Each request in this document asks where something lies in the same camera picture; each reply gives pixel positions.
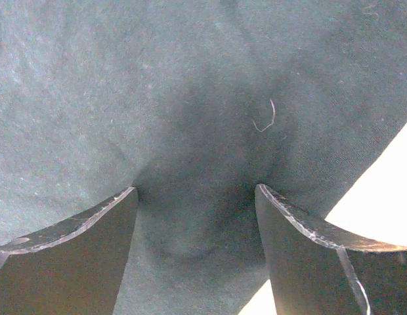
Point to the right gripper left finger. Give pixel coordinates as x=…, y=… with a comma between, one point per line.
x=72, y=267

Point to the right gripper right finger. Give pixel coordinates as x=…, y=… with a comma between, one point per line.
x=317, y=267

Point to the black t shirt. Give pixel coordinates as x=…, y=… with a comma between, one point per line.
x=194, y=103

